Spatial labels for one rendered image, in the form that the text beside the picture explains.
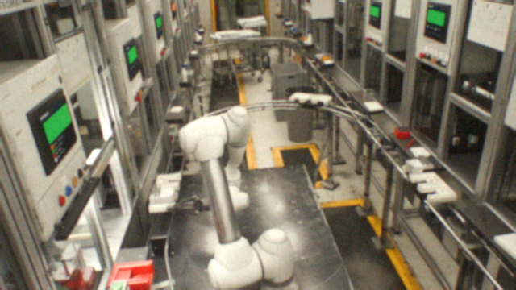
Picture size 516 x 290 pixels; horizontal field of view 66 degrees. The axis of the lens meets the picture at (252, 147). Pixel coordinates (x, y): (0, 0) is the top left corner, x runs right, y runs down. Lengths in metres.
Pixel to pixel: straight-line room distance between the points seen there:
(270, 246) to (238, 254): 0.15
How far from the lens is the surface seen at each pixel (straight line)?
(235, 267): 1.77
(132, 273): 1.81
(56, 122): 1.38
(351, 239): 3.34
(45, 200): 1.34
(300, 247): 2.19
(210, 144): 1.69
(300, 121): 4.76
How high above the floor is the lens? 2.08
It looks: 26 degrees down
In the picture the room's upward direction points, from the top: 4 degrees counter-clockwise
